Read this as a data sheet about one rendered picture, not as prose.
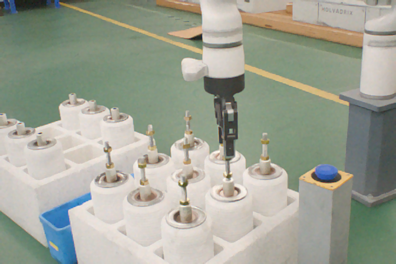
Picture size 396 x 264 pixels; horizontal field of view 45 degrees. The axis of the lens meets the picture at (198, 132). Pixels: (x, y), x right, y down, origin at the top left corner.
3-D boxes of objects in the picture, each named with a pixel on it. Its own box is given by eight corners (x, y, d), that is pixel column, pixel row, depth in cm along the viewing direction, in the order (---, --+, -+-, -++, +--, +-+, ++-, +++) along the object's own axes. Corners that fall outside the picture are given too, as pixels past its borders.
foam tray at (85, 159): (91, 158, 175) (84, 112, 168) (160, 191, 149) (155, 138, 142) (-14, 200, 150) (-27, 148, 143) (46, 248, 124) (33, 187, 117)
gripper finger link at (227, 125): (221, 108, 82) (222, 136, 86) (223, 114, 81) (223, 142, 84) (237, 107, 82) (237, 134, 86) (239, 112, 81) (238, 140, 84)
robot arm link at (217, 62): (181, 69, 89) (178, 36, 87) (240, 64, 90) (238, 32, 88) (184, 82, 81) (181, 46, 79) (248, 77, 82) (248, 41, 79)
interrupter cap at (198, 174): (169, 171, 106) (169, 168, 106) (203, 167, 107) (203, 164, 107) (172, 187, 99) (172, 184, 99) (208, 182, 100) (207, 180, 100)
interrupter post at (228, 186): (223, 197, 94) (223, 182, 93) (222, 191, 96) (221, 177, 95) (235, 196, 94) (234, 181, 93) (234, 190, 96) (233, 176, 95)
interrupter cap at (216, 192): (211, 205, 91) (211, 202, 91) (208, 186, 98) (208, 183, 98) (250, 202, 92) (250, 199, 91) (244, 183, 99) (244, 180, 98)
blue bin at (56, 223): (138, 208, 140) (134, 171, 135) (162, 221, 132) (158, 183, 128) (45, 254, 121) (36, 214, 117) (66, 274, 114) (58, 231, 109)
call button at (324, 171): (322, 171, 89) (322, 161, 88) (341, 177, 86) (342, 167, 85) (310, 179, 86) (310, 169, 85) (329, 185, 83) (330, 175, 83)
